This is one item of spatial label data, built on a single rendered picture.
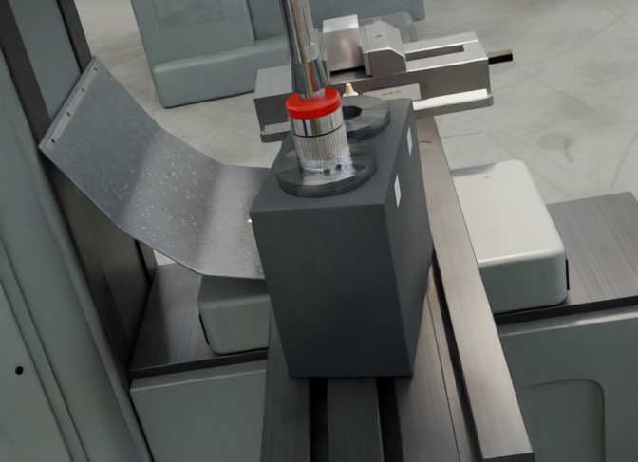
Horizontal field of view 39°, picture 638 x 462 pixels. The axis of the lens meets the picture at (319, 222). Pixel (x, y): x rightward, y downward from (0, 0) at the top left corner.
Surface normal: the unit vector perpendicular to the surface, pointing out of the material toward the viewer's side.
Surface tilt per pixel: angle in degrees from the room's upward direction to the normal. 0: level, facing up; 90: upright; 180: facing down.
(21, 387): 88
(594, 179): 0
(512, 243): 0
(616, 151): 0
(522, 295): 90
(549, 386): 90
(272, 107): 90
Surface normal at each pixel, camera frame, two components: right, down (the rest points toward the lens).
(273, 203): -0.18, -0.85
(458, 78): 0.00, 0.50
